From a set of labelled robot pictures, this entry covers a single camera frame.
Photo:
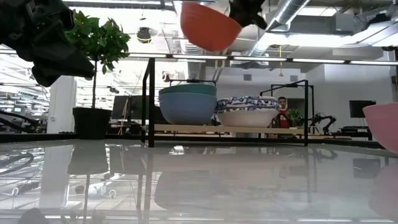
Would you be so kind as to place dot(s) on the teal plastic bowl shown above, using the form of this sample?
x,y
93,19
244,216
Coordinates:
x,y
186,89

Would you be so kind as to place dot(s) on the blue plastic bowl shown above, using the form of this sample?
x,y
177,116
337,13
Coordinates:
x,y
186,109

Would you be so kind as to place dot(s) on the black ceiling dome fixture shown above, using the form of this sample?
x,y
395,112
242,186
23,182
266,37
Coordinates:
x,y
144,34

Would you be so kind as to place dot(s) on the black wall monitor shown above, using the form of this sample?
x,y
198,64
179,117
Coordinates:
x,y
362,109

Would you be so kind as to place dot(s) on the pink plastic bowl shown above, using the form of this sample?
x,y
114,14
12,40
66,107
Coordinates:
x,y
384,124

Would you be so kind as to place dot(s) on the green leafy potted tree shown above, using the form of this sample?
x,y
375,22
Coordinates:
x,y
99,40

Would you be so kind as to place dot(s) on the black frame wooden shelf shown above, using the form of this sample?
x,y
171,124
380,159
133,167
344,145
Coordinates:
x,y
151,93

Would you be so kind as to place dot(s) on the dark background desk monitor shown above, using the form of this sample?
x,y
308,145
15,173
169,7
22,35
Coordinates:
x,y
124,107

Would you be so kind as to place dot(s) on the orange plastic bowl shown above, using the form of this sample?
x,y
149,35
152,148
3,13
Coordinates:
x,y
208,28

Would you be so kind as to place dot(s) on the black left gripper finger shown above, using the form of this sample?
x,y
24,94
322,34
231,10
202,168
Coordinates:
x,y
66,62
46,77

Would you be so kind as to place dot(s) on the small green background plant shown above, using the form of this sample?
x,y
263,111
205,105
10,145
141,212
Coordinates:
x,y
293,113

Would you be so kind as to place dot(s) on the person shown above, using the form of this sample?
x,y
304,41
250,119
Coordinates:
x,y
283,112

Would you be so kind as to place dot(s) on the black background robot arm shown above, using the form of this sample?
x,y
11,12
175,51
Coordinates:
x,y
323,119

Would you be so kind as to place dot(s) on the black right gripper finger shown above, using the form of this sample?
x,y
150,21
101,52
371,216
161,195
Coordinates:
x,y
253,20

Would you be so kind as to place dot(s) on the black plant pot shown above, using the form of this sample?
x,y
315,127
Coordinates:
x,y
91,123

